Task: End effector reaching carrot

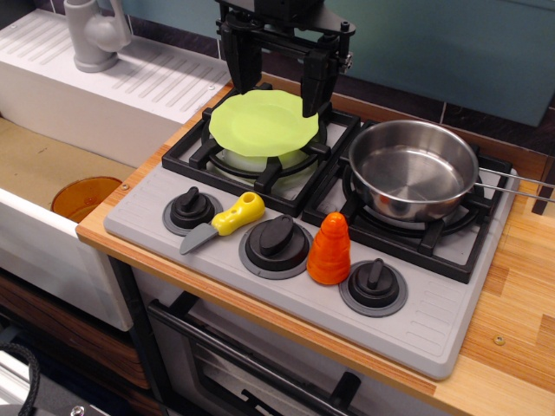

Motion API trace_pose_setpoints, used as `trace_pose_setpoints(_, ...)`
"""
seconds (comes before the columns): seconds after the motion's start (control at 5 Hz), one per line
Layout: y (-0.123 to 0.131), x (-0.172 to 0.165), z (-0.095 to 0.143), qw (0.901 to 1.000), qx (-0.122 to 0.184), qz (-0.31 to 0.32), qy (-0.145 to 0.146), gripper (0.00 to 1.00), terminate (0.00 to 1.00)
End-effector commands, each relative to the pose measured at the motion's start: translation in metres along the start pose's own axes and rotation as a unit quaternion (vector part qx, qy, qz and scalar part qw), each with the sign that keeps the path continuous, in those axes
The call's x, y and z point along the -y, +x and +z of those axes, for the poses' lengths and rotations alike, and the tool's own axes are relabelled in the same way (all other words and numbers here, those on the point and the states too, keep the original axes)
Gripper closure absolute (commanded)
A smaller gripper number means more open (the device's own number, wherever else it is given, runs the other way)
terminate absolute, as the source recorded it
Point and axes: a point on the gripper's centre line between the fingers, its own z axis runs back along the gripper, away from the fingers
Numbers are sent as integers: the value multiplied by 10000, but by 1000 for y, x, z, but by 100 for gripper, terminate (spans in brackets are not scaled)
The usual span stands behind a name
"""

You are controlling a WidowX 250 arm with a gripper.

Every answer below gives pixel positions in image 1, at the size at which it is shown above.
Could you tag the black right burner grate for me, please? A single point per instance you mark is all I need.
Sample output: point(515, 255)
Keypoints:
point(449, 246)

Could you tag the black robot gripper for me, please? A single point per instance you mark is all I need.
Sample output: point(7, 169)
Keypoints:
point(294, 28)

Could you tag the black stove knob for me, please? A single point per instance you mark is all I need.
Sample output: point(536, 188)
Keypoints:
point(374, 289)
point(276, 249)
point(190, 209)

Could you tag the toy oven door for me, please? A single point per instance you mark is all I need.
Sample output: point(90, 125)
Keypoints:
point(235, 367)

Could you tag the yellow handled toy knife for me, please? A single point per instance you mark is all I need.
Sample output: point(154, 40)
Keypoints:
point(248, 208)

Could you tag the orange toy carrot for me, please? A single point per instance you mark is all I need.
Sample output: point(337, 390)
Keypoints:
point(329, 257)

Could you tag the black middle stove knob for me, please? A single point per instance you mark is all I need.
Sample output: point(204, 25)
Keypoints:
point(276, 249)

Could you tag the grey toy stove top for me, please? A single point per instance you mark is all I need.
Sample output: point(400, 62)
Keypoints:
point(425, 334)

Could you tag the stainless steel pot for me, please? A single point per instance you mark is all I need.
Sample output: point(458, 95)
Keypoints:
point(414, 171)

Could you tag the black left burner grate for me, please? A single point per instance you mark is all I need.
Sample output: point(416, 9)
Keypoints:
point(284, 182)

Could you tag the grey toy faucet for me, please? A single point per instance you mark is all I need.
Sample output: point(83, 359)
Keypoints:
point(96, 38)

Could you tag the black burner grate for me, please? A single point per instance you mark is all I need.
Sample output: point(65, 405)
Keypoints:
point(284, 182)
point(449, 246)

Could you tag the orange plastic bowl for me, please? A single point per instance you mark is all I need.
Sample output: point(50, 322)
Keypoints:
point(76, 200)

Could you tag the light green plastic plate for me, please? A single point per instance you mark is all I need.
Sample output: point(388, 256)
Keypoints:
point(262, 123)

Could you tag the black left stove knob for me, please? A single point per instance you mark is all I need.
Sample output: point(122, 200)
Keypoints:
point(190, 209)

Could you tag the black right stove knob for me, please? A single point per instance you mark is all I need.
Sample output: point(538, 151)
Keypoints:
point(374, 289)

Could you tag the white toy sink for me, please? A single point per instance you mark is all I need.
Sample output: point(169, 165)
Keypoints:
point(60, 125)

